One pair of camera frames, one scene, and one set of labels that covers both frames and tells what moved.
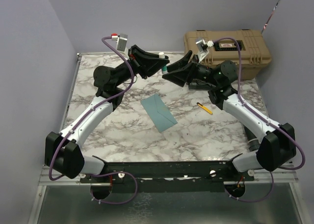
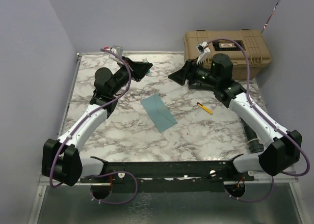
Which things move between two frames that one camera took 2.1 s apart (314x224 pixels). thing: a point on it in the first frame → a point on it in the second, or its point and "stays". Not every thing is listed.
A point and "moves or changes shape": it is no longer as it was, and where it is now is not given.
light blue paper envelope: (158, 112) stays
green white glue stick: (164, 70) moves or changes shape
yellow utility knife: (205, 108) stays
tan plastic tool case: (255, 54) stays
